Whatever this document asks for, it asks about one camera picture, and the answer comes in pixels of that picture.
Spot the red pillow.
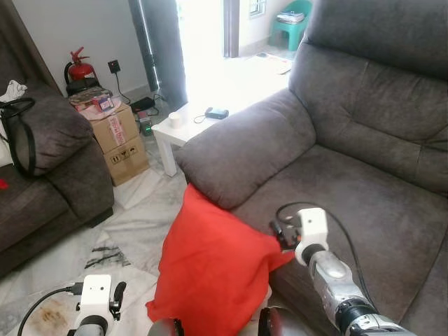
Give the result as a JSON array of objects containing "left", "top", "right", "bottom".
[{"left": 146, "top": 183, "right": 295, "bottom": 336}]

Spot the gray fabric sofa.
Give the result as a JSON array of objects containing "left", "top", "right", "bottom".
[{"left": 0, "top": 0, "right": 115, "bottom": 277}]

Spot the robot left leg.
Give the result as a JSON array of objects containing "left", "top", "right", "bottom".
[{"left": 147, "top": 318, "right": 184, "bottom": 336}]

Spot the robot leg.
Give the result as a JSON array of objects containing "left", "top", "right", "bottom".
[
  {"left": 258, "top": 307, "right": 295, "bottom": 336},
  {"left": 147, "top": 318, "right": 184, "bottom": 336}
]

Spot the robot right leg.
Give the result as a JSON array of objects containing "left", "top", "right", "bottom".
[{"left": 258, "top": 307, "right": 295, "bottom": 336}]

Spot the gray fabric armchair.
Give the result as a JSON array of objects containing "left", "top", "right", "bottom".
[{"left": 175, "top": 0, "right": 448, "bottom": 336}]

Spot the cardboard box with black symbols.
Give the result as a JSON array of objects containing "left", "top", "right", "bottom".
[{"left": 104, "top": 136, "right": 150, "bottom": 186}]

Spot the small black device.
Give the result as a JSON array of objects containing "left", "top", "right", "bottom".
[{"left": 205, "top": 107, "right": 230, "bottom": 120}]

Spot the white side table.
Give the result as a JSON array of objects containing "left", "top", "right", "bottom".
[{"left": 153, "top": 98, "right": 246, "bottom": 176}]

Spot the cardboard box with red tape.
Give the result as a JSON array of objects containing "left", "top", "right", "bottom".
[{"left": 90, "top": 105, "right": 141, "bottom": 155}]

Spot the pile of snack packets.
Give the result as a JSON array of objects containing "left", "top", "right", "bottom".
[{"left": 70, "top": 87, "right": 116, "bottom": 116}]

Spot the green plastic stool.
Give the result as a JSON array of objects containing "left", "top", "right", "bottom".
[{"left": 272, "top": 0, "right": 314, "bottom": 51}]

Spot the dark gray curtain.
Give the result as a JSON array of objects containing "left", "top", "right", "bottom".
[{"left": 129, "top": 0, "right": 188, "bottom": 109}]

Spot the red fire extinguisher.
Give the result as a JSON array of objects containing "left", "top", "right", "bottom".
[{"left": 64, "top": 47, "right": 99, "bottom": 92}]

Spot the white cloth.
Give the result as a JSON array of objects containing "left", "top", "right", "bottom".
[{"left": 0, "top": 79, "right": 27, "bottom": 103}]

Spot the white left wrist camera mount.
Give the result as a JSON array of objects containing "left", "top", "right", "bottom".
[{"left": 79, "top": 274, "right": 114, "bottom": 319}]

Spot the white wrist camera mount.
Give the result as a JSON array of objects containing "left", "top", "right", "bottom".
[
  {"left": 295, "top": 208, "right": 330, "bottom": 265},
  {"left": 79, "top": 274, "right": 114, "bottom": 319}
]

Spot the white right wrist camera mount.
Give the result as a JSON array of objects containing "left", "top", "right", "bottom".
[{"left": 295, "top": 208, "right": 330, "bottom": 265}]

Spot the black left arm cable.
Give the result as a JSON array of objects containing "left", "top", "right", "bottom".
[{"left": 17, "top": 283, "right": 83, "bottom": 336}]

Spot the black bag strap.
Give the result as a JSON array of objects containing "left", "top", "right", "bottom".
[{"left": 0, "top": 98, "right": 37, "bottom": 177}]

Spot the brown door frame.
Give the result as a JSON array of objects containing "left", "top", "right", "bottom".
[{"left": 224, "top": 0, "right": 240, "bottom": 58}]

